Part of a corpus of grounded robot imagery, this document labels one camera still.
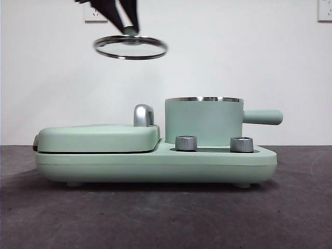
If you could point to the green breakfast machine base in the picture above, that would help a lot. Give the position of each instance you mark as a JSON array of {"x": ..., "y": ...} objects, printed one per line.
[{"x": 103, "y": 166}]

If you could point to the silver control knob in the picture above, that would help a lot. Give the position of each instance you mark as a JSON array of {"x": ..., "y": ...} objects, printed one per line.
[
  {"x": 241, "y": 144},
  {"x": 186, "y": 143}
]

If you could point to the green griddle cover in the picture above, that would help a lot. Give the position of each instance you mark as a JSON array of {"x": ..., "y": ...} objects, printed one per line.
[{"x": 96, "y": 138}]

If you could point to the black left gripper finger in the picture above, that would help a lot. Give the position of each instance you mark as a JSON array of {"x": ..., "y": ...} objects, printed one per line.
[
  {"x": 109, "y": 10},
  {"x": 134, "y": 13}
]

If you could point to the white wall socket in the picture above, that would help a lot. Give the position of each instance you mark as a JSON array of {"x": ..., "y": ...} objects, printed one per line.
[
  {"x": 325, "y": 10},
  {"x": 94, "y": 15}
]

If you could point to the glass pot lid green knob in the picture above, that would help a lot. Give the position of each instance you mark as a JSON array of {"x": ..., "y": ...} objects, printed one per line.
[{"x": 129, "y": 30}]

